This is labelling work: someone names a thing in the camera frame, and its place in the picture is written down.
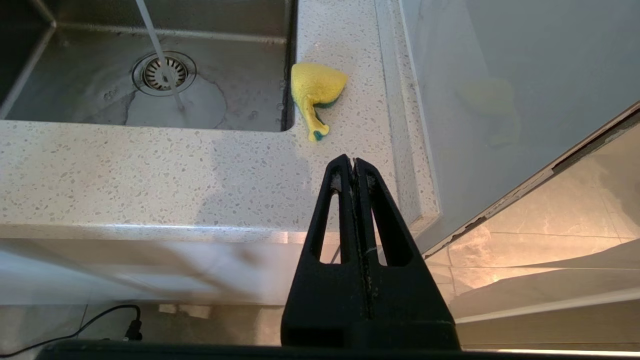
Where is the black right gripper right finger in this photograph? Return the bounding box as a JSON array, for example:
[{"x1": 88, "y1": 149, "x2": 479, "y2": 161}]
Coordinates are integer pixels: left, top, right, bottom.
[{"x1": 355, "y1": 158, "x2": 461, "y2": 350}]

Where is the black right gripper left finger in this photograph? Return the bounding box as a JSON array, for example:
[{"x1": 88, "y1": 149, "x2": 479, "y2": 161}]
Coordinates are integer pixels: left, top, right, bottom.
[{"x1": 281, "y1": 154, "x2": 372, "y2": 349}]

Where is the yellow green sponge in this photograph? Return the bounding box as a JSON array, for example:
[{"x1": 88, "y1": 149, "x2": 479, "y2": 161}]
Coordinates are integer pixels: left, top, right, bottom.
[{"x1": 290, "y1": 62, "x2": 349, "y2": 143}]

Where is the stainless steel sink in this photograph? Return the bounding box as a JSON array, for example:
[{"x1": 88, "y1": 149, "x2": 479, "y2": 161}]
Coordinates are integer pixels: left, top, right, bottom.
[{"x1": 0, "y1": 0, "x2": 299, "y2": 134}]

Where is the beige cabinet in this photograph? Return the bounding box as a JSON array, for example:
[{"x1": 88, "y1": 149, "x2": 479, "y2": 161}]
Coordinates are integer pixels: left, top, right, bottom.
[{"x1": 425, "y1": 102, "x2": 640, "y2": 352}]

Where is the white base cabinet front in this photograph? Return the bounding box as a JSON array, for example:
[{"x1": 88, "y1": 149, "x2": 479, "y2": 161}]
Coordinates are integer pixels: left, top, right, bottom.
[{"x1": 0, "y1": 238, "x2": 343, "y2": 307}]

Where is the round metal drain strainer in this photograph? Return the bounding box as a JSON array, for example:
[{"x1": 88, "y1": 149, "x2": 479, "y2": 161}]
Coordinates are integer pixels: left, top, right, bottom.
[{"x1": 131, "y1": 50, "x2": 197, "y2": 98}]

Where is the running tap water stream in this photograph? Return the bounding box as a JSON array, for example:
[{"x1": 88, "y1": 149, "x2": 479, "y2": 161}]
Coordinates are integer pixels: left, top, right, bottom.
[{"x1": 134, "y1": 0, "x2": 187, "y2": 114}]

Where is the thin black floor cable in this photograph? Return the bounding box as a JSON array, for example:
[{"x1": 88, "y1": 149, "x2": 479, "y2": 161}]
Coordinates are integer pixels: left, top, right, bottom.
[{"x1": 0, "y1": 304, "x2": 145, "y2": 359}]

